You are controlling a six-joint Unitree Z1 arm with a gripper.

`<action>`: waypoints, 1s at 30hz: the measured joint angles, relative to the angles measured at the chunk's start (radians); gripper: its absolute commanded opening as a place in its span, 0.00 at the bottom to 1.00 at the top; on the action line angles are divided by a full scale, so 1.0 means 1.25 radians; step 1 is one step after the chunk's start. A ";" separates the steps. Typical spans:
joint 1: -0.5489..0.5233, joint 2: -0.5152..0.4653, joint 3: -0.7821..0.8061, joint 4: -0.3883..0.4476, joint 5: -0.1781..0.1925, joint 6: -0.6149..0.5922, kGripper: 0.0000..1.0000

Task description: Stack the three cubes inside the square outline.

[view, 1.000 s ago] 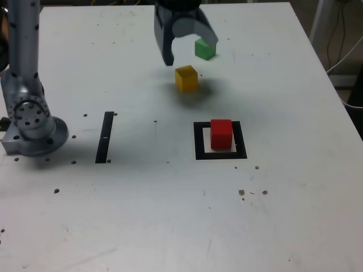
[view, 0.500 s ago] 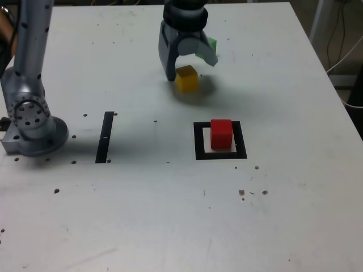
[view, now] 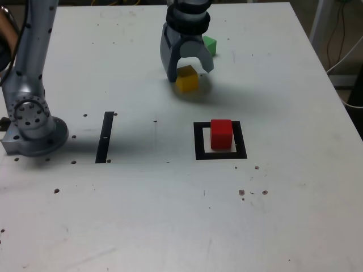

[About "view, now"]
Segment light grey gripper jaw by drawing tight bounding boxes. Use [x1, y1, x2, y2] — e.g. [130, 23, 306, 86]
[179, 39, 215, 74]

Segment green cube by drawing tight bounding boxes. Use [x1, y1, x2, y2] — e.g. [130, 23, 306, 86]
[201, 36, 218, 57]

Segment white cable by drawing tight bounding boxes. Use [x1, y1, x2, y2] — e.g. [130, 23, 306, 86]
[326, 36, 363, 75]
[341, 99, 363, 109]

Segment yellow cable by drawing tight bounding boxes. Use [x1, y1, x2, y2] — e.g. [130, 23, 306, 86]
[90, 0, 142, 7]

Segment person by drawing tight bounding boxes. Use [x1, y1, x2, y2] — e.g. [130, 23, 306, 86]
[0, 5, 21, 82]

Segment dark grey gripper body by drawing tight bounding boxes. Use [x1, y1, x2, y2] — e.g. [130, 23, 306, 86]
[166, 27, 204, 48]

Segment red cube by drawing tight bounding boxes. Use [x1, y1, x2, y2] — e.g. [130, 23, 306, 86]
[210, 118, 234, 151]

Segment black tape strip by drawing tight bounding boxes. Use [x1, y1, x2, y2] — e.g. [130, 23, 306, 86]
[95, 111, 115, 164]

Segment yellow cube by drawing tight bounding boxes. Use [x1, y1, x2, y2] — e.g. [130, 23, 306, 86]
[175, 65, 199, 94]

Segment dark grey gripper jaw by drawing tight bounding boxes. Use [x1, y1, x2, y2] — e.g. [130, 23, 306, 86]
[160, 24, 183, 83]

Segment white metal post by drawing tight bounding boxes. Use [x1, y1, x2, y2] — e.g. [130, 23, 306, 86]
[308, 0, 326, 44]

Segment black cable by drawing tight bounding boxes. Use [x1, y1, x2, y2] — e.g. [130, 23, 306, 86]
[326, 0, 347, 67]

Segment black tape square outline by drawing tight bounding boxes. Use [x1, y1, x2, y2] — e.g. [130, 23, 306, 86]
[193, 121, 248, 161]

